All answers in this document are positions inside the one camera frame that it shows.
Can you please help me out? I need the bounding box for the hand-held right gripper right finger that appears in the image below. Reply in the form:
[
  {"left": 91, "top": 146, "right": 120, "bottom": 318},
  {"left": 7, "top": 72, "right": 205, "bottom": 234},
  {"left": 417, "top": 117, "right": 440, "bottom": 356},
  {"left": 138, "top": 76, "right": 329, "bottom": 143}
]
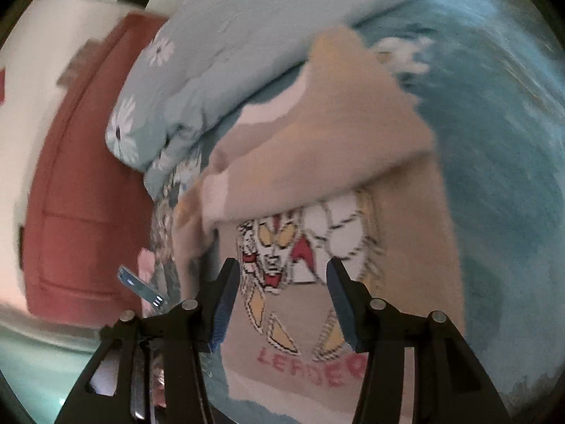
[{"left": 326, "top": 257, "right": 513, "bottom": 424}]

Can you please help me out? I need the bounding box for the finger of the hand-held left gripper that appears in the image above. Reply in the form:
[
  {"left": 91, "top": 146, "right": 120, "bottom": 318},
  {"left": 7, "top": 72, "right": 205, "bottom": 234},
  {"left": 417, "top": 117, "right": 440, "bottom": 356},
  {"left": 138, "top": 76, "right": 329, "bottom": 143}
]
[{"left": 117, "top": 265, "right": 170, "bottom": 309}]

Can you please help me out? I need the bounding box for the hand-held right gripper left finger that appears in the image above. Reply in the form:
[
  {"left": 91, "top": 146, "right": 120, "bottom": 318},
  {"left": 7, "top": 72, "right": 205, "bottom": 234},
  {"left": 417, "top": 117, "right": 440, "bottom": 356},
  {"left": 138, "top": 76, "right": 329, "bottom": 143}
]
[{"left": 53, "top": 257, "right": 242, "bottom": 424}]

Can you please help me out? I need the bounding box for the beige cartoon print sweater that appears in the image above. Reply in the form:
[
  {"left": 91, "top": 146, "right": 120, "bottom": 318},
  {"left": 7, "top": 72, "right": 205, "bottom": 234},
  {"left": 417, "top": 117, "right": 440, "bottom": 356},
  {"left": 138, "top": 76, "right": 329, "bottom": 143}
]
[{"left": 170, "top": 26, "right": 467, "bottom": 412}]

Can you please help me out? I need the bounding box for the red wooden door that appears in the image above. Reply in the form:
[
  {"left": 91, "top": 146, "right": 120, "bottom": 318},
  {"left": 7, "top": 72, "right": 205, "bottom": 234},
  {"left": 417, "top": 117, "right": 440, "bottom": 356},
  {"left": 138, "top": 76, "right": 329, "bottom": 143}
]
[{"left": 21, "top": 12, "right": 177, "bottom": 331}]

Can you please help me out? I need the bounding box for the teal bed sheet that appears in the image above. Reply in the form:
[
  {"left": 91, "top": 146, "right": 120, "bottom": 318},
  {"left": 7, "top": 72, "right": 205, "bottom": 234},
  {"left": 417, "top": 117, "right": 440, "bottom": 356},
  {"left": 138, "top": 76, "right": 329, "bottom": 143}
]
[{"left": 143, "top": 0, "right": 565, "bottom": 424}]

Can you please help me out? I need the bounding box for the light blue floral quilt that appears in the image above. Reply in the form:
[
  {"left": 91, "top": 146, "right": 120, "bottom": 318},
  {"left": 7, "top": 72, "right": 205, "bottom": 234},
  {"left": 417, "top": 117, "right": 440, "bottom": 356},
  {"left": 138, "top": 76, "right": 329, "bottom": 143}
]
[{"left": 105, "top": 0, "right": 508, "bottom": 201}]

